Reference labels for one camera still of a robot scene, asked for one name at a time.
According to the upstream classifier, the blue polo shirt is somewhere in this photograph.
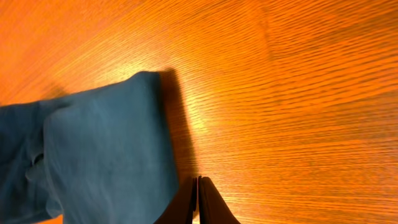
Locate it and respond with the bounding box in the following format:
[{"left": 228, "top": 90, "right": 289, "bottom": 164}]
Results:
[{"left": 1, "top": 72, "right": 179, "bottom": 223}]

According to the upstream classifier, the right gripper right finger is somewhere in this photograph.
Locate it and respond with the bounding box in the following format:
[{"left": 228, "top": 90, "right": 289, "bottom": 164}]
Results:
[{"left": 198, "top": 176, "right": 240, "bottom": 224}]

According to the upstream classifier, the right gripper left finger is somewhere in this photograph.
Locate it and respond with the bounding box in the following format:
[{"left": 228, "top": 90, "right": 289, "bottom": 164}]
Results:
[{"left": 155, "top": 177, "right": 198, "bottom": 224}]

